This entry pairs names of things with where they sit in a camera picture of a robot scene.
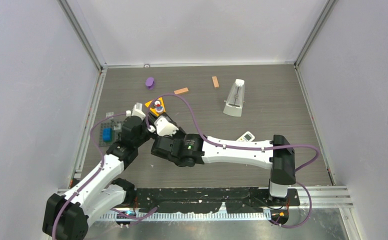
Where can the grey building plate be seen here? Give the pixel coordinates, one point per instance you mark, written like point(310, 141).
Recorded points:
point(116, 126)

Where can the white metronome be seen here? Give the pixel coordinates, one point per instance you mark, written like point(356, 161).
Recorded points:
point(235, 100)

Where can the yellow triangular toy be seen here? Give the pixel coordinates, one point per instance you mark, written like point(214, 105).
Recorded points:
point(156, 107)

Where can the blue building brick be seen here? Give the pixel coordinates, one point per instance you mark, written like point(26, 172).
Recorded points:
point(107, 134)

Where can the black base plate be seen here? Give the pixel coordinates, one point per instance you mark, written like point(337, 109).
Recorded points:
point(204, 200)

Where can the purple plastic cap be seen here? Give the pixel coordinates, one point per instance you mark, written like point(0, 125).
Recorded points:
point(150, 83)

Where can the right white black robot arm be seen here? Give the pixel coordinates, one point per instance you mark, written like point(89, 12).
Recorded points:
point(275, 155)

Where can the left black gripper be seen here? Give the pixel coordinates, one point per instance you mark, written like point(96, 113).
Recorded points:
point(151, 118)

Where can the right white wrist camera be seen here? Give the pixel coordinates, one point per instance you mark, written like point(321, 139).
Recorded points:
point(164, 127)

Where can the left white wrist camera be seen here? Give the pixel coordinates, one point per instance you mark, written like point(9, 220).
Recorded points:
point(136, 111)

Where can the white printed card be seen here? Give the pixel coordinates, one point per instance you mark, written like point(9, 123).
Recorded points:
point(246, 137)

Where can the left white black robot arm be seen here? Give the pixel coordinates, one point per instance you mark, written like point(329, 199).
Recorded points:
point(70, 215)

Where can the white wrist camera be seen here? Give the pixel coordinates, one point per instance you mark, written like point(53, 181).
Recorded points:
point(136, 111)
point(164, 127)

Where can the upright orange wooden block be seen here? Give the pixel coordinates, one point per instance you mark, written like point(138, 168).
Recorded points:
point(215, 82)

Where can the small clear grey tile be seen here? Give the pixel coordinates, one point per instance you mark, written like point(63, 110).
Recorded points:
point(109, 114)

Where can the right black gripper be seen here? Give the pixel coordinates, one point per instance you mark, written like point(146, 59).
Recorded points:
point(169, 137)

